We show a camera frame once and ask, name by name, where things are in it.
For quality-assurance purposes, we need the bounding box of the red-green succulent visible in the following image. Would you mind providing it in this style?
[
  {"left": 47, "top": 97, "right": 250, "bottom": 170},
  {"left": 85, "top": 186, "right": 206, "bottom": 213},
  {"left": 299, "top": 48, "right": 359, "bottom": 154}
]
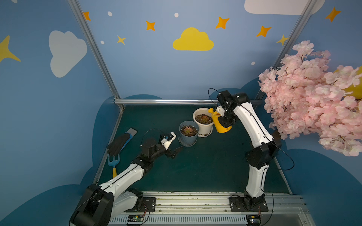
[{"left": 181, "top": 125, "right": 198, "bottom": 137}]

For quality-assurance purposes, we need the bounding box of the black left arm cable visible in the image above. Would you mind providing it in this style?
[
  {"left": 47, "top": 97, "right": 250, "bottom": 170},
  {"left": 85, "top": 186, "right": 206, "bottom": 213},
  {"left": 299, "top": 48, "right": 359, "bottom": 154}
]
[{"left": 140, "top": 128, "right": 167, "bottom": 147}]

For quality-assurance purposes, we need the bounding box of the blue garden hand fork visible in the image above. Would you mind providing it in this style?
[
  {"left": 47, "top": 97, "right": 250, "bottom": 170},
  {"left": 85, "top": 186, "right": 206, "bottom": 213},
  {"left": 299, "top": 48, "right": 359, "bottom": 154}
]
[{"left": 108, "top": 154, "right": 120, "bottom": 178}]

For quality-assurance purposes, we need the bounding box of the right green circuit board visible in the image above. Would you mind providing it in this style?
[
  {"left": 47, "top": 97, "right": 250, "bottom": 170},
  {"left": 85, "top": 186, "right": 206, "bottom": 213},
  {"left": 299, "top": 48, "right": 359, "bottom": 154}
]
[{"left": 246, "top": 215, "right": 261, "bottom": 226}]

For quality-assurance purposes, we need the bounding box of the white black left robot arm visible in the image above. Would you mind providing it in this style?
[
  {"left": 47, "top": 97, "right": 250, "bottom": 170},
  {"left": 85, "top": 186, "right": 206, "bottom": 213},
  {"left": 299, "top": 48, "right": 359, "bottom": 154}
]
[{"left": 68, "top": 132, "right": 178, "bottom": 226}]

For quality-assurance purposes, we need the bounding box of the dark succulent in white pot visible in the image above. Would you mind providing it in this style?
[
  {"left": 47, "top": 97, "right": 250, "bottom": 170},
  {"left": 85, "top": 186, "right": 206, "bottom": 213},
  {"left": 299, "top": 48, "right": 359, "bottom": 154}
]
[{"left": 195, "top": 114, "right": 213, "bottom": 125}]

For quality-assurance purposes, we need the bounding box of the green circuit board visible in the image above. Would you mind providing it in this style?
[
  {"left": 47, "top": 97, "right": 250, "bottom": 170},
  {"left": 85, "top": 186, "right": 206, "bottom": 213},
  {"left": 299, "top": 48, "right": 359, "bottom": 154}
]
[
  {"left": 246, "top": 215, "right": 261, "bottom": 226},
  {"left": 127, "top": 215, "right": 144, "bottom": 224}
]

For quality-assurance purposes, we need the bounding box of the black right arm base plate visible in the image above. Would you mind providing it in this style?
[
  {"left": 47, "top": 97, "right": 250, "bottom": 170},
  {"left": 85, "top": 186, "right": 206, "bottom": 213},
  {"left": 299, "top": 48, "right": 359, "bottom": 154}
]
[{"left": 229, "top": 194, "right": 269, "bottom": 212}]

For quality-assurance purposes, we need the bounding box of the black garden glove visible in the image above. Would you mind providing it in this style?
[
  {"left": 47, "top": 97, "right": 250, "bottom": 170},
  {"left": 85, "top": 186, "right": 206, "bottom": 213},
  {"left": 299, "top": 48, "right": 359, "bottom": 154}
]
[{"left": 107, "top": 136, "right": 121, "bottom": 156}]

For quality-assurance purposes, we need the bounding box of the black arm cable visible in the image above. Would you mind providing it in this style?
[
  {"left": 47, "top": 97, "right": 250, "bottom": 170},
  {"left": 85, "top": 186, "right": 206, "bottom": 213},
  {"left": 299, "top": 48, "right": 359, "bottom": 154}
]
[
  {"left": 140, "top": 128, "right": 167, "bottom": 147},
  {"left": 207, "top": 88, "right": 295, "bottom": 171}
]

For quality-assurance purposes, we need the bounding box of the yellow watering can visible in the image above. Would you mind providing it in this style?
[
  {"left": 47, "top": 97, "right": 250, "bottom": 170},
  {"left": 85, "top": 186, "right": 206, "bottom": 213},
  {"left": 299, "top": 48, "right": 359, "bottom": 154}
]
[{"left": 208, "top": 108, "right": 232, "bottom": 133}]

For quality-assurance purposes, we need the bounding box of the pink blossom artificial tree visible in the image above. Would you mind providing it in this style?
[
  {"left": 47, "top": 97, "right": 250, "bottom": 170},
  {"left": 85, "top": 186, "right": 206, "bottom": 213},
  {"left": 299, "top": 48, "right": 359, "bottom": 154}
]
[{"left": 259, "top": 40, "right": 362, "bottom": 157}]

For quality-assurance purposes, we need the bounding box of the aluminium frame rail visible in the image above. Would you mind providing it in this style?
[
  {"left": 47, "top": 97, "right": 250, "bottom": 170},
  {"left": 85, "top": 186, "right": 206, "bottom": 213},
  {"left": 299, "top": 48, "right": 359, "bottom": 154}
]
[{"left": 114, "top": 98, "right": 264, "bottom": 106}]

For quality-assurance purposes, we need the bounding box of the blue-grey plant pot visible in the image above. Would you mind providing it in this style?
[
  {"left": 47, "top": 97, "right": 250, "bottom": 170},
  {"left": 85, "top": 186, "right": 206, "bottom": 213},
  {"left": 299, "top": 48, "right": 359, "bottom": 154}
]
[{"left": 178, "top": 121, "right": 199, "bottom": 147}]

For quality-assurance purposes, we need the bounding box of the left green circuit board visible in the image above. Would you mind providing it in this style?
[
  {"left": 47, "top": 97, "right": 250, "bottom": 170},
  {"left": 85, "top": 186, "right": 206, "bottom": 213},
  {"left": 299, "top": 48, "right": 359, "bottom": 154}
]
[{"left": 127, "top": 215, "right": 144, "bottom": 224}]

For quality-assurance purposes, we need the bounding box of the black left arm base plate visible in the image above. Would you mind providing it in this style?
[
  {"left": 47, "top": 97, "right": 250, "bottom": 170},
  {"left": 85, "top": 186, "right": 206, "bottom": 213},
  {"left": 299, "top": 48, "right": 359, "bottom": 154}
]
[{"left": 125, "top": 197, "right": 156, "bottom": 212}]

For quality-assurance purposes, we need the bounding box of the white plant pot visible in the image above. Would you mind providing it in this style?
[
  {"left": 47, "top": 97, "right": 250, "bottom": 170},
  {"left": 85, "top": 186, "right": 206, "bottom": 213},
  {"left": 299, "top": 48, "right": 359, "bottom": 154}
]
[{"left": 193, "top": 108, "right": 214, "bottom": 134}]

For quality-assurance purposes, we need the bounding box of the white pot saucer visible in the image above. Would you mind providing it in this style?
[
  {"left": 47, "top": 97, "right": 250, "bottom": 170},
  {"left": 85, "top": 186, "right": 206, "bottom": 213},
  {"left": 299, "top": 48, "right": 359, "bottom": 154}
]
[{"left": 198, "top": 130, "right": 213, "bottom": 137}]

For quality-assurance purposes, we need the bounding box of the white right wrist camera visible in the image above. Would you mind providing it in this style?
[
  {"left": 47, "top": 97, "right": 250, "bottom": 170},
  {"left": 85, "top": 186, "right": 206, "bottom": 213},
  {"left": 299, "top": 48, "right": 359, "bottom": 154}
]
[{"left": 216, "top": 106, "right": 225, "bottom": 117}]

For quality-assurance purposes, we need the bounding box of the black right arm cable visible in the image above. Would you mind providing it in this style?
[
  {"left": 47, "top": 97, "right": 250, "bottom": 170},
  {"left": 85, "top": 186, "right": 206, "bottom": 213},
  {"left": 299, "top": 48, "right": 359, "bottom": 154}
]
[{"left": 207, "top": 88, "right": 295, "bottom": 171}]

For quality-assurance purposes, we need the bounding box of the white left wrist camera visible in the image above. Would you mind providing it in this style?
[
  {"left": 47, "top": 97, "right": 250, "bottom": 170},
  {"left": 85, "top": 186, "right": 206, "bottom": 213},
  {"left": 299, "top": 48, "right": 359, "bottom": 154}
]
[{"left": 160, "top": 132, "right": 176, "bottom": 150}]

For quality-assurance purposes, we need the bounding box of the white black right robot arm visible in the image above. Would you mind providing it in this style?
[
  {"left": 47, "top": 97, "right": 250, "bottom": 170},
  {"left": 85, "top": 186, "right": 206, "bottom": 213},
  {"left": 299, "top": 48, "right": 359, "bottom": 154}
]
[{"left": 217, "top": 90, "right": 281, "bottom": 210}]

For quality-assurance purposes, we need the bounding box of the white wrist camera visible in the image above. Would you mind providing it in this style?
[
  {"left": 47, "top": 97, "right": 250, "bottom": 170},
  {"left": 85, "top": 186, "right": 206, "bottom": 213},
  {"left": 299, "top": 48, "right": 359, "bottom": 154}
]
[
  {"left": 160, "top": 132, "right": 176, "bottom": 150},
  {"left": 216, "top": 106, "right": 225, "bottom": 117}
]

